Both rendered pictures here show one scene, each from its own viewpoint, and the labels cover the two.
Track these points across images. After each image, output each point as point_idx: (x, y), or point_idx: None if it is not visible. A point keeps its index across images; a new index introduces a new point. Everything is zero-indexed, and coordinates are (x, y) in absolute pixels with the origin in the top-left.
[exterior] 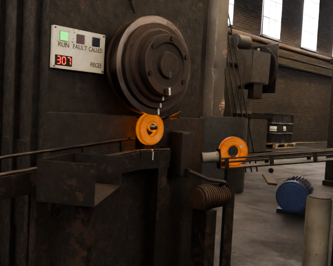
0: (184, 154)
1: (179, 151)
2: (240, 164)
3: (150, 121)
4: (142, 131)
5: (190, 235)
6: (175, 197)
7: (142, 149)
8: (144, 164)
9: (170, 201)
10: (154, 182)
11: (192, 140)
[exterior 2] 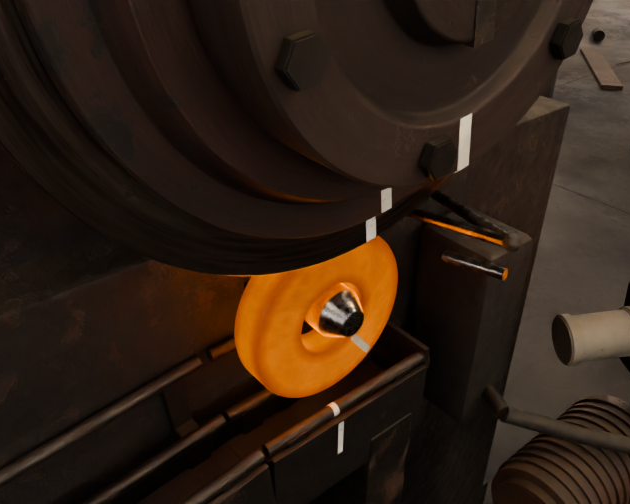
0: (488, 343)
1: (467, 333)
2: None
3: (320, 287)
4: (275, 359)
5: (463, 483)
6: (425, 424)
7: (285, 439)
8: (298, 494)
9: (409, 444)
10: (347, 491)
11: (509, 212)
